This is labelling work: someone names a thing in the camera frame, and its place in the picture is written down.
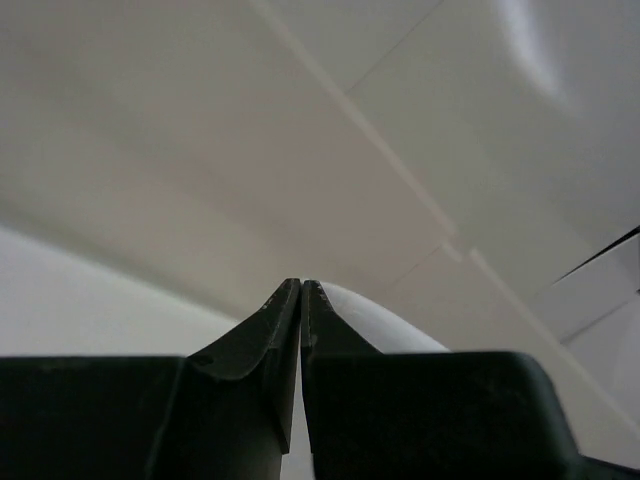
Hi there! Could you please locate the white tank top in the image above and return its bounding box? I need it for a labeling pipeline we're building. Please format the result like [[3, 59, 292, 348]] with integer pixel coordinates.
[[280, 282, 448, 480]]

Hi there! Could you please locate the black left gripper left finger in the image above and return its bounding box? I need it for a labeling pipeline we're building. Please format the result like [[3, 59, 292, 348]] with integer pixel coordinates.
[[1, 279, 300, 479]]

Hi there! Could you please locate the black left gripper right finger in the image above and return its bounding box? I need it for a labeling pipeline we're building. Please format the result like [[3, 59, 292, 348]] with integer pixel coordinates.
[[301, 280, 639, 479]]

